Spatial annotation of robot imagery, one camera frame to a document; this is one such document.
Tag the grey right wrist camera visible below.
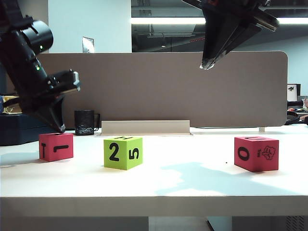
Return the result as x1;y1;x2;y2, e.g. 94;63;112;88
181;0;205;12

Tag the dark blue hard case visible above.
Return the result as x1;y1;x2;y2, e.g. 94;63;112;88
0;113;60;147

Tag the pink foam block number 1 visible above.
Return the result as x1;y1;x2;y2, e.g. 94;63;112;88
38;133;74;162

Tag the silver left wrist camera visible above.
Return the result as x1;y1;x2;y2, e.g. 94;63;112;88
71;70;82;92

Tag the brown fabric desk divider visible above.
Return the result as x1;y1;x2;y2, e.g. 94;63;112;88
36;51;289;128

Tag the grey perforated cabinet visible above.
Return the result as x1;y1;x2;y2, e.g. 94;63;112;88
232;216;308;231

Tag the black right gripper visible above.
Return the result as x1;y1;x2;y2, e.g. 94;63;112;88
199;0;281;70

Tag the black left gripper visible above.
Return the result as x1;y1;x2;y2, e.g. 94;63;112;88
21;69;80;133

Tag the black mug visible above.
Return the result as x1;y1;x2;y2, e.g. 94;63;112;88
74;110;101;136

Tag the green foam block number 2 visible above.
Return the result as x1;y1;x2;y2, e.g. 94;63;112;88
103;136;143;171

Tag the black round tray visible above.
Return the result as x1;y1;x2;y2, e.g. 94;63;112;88
286;113;300;126

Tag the pink foam block number 0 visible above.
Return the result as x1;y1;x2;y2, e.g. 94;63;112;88
234;136;280;173

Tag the yellow patterned flat box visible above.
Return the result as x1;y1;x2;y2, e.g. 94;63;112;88
0;95;22;114

